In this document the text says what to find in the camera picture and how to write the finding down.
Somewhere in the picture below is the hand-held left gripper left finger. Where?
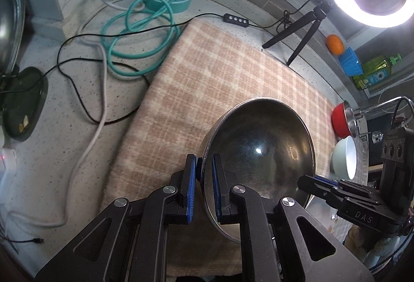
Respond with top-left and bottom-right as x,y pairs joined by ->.
34,154 -> 198,282

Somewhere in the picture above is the orange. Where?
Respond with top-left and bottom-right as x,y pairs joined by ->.
326,34 -> 344,55

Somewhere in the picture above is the black inline remote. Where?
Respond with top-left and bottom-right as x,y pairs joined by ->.
223,13 -> 249,25

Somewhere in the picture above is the teal power strip with cable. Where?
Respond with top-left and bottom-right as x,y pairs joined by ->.
101,0 -> 256,77

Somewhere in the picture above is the chrome faucet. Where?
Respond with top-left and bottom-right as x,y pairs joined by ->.
351,95 -> 411,142

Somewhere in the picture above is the red steel bowl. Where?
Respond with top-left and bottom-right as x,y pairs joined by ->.
331,101 -> 358,138

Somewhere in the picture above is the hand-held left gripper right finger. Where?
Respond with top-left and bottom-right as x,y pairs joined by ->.
212,154 -> 376,282

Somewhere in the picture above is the light blue ceramic bowl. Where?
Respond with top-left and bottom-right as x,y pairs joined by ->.
330,135 -> 357,180

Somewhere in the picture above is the large pink flower plate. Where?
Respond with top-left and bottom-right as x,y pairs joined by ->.
304,195 -> 351,240

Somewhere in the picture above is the black tripod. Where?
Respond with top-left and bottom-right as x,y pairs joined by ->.
262,0 -> 335,66

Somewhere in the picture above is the thin black plug cable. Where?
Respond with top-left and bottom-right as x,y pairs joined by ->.
0,227 -> 45,250

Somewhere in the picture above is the large steel bowl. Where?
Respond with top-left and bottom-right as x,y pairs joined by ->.
200,98 -> 317,244

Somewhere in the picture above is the thick white cable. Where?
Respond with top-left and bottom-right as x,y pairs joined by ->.
6,38 -> 109,227

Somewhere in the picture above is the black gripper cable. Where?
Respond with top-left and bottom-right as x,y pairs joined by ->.
391,97 -> 413,130

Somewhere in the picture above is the plaid beige cloth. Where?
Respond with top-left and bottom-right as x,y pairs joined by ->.
100,17 -> 369,279

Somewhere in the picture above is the green dish soap bottle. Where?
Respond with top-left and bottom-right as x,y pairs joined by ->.
352,54 -> 402,90

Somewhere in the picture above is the blue ribbed cup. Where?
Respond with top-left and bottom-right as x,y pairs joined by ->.
338,47 -> 362,77

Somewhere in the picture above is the steel pot lid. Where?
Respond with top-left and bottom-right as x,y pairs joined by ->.
0,0 -> 26,76

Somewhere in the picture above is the dark green oval tray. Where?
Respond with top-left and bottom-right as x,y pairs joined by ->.
0,67 -> 49,142

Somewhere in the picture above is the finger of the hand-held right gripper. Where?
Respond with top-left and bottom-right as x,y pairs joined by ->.
297,174 -> 343,205
338,179 -> 385,202

